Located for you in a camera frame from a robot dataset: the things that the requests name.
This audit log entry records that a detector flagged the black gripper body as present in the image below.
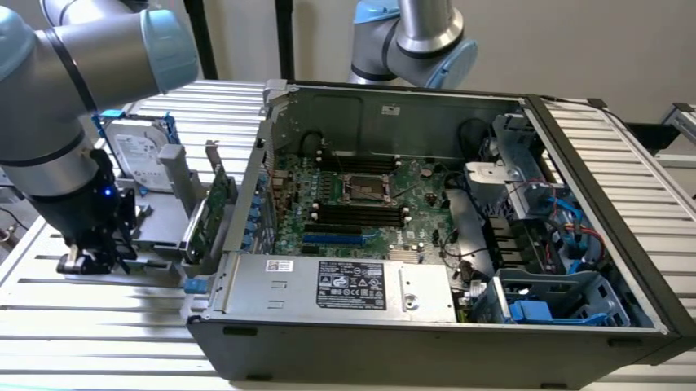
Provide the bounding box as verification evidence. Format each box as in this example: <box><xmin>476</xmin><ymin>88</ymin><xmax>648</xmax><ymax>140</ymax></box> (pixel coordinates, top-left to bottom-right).
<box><xmin>30</xmin><ymin>185</ymin><xmax>135</xmax><ymax>257</ymax></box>

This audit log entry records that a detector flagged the blue expansion slot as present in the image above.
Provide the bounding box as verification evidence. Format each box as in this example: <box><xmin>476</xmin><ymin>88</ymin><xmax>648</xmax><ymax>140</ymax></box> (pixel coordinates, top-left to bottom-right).
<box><xmin>302</xmin><ymin>232</ymin><xmax>366</xmax><ymax>248</ymax></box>

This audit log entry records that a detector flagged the long black expansion slot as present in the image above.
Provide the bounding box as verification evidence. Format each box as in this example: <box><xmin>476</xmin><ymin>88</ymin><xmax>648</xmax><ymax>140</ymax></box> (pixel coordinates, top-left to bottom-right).
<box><xmin>302</xmin><ymin>223</ymin><xmax>364</xmax><ymax>236</ymax></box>

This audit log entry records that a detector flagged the grey parts rack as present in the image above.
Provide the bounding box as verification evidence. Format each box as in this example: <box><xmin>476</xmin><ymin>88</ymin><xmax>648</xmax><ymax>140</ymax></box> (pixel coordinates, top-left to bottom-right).
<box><xmin>62</xmin><ymin>144</ymin><xmax>222</xmax><ymax>286</ymax></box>

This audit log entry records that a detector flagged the silver hard disk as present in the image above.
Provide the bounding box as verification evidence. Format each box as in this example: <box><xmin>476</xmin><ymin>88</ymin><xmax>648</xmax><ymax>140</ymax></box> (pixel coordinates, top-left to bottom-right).
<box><xmin>106</xmin><ymin>117</ymin><xmax>171</xmax><ymax>193</ymax></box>

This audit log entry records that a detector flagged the green graphics card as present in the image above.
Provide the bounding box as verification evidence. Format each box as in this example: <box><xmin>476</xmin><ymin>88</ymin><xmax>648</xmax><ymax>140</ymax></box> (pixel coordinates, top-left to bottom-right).
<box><xmin>181</xmin><ymin>139</ymin><xmax>239</xmax><ymax>262</ymax></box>

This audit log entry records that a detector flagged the blue disk caddy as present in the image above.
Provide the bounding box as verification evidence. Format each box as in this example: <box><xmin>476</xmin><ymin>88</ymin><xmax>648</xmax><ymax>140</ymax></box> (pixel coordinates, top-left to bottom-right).
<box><xmin>91</xmin><ymin>108</ymin><xmax>182</xmax><ymax>192</ymax></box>

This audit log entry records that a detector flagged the grey metal power supply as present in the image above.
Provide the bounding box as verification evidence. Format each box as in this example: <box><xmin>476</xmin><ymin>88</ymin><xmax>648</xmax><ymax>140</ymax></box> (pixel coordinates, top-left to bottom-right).
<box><xmin>209</xmin><ymin>254</ymin><xmax>460</xmax><ymax>323</ymax></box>

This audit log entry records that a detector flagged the black power supply label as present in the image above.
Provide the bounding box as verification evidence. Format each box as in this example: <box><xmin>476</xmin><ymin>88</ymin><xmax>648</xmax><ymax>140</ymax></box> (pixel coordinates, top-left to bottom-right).
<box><xmin>316</xmin><ymin>260</ymin><xmax>389</xmax><ymax>311</ymax></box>

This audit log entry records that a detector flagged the metal CPU socket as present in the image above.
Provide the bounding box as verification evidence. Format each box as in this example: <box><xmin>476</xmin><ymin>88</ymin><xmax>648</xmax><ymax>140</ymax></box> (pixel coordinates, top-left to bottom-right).
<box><xmin>336</xmin><ymin>173</ymin><xmax>400</xmax><ymax>205</ymax></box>

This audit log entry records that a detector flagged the green motherboard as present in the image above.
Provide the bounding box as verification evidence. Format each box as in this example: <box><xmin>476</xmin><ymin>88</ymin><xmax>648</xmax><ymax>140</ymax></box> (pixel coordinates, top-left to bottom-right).
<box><xmin>269</xmin><ymin>152</ymin><xmax>465</xmax><ymax>262</ymax></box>

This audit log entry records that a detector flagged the black open PC case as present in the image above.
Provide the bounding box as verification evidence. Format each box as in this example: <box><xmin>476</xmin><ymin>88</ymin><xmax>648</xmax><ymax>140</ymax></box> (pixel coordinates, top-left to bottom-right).
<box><xmin>185</xmin><ymin>79</ymin><xmax>696</xmax><ymax>383</ymax></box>

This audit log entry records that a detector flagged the black fan shroud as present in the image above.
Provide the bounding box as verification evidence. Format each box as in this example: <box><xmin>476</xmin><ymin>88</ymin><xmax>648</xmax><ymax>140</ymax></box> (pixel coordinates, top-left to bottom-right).
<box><xmin>483</xmin><ymin>214</ymin><xmax>568</xmax><ymax>275</ymax></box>

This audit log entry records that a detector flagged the metal drive cage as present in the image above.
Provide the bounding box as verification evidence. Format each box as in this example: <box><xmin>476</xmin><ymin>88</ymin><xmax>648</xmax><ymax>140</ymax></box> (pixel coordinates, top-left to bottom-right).
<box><xmin>462</xmin><ymin>112</ymin><xmax>567</xmax><ymax>223</ymax></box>

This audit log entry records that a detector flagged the blue-grey plastic disk bay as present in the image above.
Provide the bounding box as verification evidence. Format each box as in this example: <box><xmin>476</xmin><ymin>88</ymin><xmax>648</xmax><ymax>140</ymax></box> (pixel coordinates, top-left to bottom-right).
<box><xmin>471</xmin><ymin>266</ymin><xmax>633</xmax><ymax>327</ymax></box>

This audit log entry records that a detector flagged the thin black wire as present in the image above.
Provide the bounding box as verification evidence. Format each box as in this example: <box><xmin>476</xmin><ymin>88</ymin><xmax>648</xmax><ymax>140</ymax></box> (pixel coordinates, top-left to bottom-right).
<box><xmin>0</xmin><ymin>206</ymin><xmax>32</xmax><ymax>246</ymax></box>

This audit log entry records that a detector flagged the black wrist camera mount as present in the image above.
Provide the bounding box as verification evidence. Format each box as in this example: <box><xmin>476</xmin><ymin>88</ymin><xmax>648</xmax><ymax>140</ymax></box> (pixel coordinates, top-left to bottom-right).
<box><xmin>90</xmin><ymin>148</ymin><xmax>138</xmax><ymax>245</ymax></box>

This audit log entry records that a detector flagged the black stand post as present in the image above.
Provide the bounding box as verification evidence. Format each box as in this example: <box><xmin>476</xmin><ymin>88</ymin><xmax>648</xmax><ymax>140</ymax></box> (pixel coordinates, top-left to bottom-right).
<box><xmin>186</xmin><ymin>0</ymin><xmax>219</xmax><ymax>81</ymax></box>
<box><xmin>273</xmin><ymin>0</ymin><xmax>298</xmax><ymax>81</ymax></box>

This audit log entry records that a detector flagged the black looped power wire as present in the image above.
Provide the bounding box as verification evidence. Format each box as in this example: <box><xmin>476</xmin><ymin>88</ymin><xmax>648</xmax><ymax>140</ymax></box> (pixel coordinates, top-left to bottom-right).
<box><xmin>454</xmin><ymin>117</ymin><xmax>495</xmax><ymax>158</ymax></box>

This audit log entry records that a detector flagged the blue data wire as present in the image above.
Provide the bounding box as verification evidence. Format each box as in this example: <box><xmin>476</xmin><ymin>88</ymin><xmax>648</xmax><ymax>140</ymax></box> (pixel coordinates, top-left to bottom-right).
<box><xmin>547</xmin><ymin>194</ymin><xmax>592</xmax><ymax>275</ymax></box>

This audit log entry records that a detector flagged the red wire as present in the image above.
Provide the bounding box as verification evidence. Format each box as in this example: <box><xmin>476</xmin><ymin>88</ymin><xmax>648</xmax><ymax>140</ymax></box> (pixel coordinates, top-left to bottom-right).
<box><xmin>548</xmin><ymin>185</ymin><xmax>605</xmax><ymax>261</ymax></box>

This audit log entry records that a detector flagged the black cable over table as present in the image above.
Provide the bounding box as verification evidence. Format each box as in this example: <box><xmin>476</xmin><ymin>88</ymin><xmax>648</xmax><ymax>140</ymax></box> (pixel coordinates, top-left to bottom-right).
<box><xmin>541</xmin><ymin>94</ymin><xmax>635</xmax><ymax>134</ymax></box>

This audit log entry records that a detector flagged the black table bracket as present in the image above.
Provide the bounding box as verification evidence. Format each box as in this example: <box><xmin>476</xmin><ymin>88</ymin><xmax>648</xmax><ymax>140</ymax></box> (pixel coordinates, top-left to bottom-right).
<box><xmin>623</xmin><ymin>121</ymin><xmax>682</xmax><ymax>151</ymax></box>

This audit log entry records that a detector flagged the aluminium rail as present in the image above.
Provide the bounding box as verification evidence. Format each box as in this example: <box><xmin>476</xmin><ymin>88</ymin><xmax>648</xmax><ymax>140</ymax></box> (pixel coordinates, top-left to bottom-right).
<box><xmin>659</xmin><ymin>103</ymin><xmax>696</xmax><ymax>144</ymax></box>

